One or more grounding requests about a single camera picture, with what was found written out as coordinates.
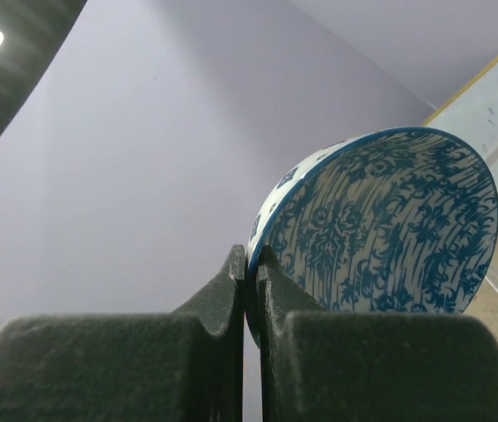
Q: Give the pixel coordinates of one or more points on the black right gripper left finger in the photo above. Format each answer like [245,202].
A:
[185,365]

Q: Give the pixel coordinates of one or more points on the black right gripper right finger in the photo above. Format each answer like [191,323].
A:
[321,365]

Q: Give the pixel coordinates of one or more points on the blue floral pattern bowl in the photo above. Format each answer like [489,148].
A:
[401,220]

